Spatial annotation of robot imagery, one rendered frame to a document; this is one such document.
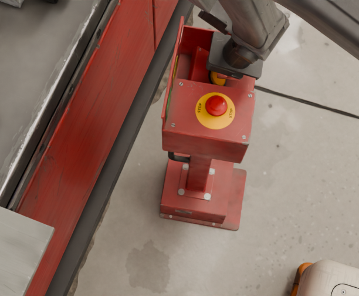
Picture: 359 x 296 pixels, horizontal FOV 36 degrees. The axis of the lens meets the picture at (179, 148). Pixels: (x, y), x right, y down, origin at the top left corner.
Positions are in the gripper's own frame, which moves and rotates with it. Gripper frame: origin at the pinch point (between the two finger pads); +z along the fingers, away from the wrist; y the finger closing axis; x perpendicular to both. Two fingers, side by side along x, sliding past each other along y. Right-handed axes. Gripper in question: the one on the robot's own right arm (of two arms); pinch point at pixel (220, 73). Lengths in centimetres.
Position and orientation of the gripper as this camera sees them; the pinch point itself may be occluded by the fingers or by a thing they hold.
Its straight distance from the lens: 109.2
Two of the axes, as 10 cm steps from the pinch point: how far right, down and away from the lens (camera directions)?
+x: -1.8, 9.4, -3.0
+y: -9.5, -2.5, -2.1
